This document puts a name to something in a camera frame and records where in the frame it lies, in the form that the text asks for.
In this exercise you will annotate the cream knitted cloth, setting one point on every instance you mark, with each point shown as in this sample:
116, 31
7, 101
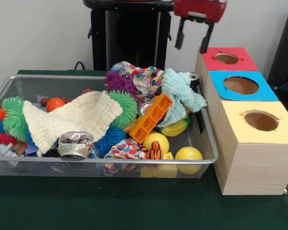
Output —
69, 117

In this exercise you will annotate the green spiky rubber ball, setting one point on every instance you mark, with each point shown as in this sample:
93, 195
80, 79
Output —
124, 105

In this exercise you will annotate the light blue knitted cloth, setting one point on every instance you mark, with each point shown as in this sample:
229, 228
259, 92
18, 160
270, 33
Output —
177, 91

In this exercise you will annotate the green spiky caterpillar toy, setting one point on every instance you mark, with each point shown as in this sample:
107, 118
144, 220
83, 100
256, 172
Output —
12, 117

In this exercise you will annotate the orange tiger plush toy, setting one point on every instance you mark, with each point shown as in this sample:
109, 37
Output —
154, 151

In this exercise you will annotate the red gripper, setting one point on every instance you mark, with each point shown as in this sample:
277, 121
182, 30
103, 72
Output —
199, 9

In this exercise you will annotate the crushed silver can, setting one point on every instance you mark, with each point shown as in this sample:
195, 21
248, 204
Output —
73, 146

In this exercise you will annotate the orange toy building brick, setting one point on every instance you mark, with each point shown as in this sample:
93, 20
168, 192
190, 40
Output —
151, 117

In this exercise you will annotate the yellow ball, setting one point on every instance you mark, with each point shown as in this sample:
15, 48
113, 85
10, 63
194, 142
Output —
154, 140
188, 155

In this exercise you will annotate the wooden box with three holes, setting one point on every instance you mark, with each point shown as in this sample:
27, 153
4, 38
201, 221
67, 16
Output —
254, 165

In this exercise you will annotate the small orange ball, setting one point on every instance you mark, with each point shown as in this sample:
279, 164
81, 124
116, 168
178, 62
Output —
54, 104

